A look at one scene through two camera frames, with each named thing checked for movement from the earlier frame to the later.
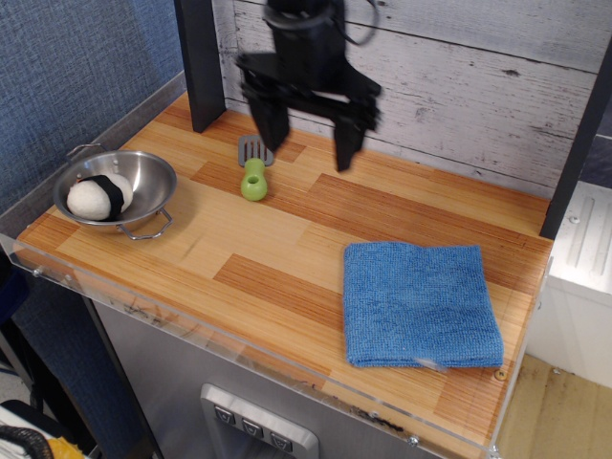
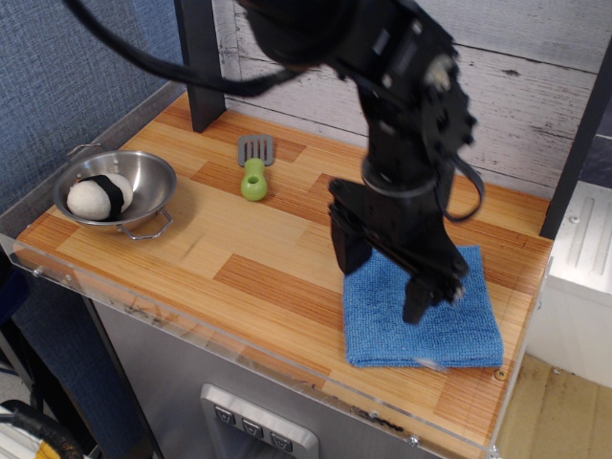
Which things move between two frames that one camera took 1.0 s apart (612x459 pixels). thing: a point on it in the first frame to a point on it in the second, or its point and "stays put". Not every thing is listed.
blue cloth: (421, 306) stays put
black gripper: (308, 52) to (398, 210)
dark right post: (575, 168) stays put
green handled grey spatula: (253, 156) stays put
